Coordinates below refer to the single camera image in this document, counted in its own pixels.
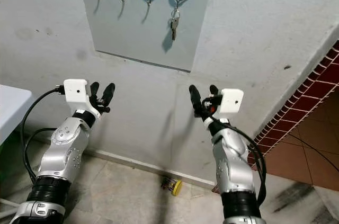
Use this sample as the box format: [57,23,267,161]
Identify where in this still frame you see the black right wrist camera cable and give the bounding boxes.
[222,120,267,207]

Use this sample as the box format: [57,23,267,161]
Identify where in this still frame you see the white table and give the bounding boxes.
[0,85,33,145]

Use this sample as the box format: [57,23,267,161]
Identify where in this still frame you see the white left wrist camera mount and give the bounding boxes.
[64,79,99,121]

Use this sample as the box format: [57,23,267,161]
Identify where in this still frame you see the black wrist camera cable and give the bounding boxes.
[222,120,267,207]
[22,85,65,182]

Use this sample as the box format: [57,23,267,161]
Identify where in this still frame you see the grey wall board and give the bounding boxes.
[75,0,216,73]

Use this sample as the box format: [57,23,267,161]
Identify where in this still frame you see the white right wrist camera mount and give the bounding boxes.
[207,88,244,124]

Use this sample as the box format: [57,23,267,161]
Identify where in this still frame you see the red brick tile border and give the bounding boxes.
[212,41,339,194]

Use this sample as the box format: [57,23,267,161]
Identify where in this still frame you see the silver keys on ring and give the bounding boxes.
[168,7,182,41]

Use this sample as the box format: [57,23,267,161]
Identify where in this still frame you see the black left wrist camera cable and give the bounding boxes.
[22,85,65,182]

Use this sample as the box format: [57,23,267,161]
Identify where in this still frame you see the white wall skirting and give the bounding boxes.
[26,129,217,190]

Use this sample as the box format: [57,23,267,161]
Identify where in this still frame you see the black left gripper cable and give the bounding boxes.
[25,128,56,177]

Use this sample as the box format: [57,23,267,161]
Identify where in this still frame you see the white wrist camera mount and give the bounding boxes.
[207,88,244,124]
[64,79,99,121]

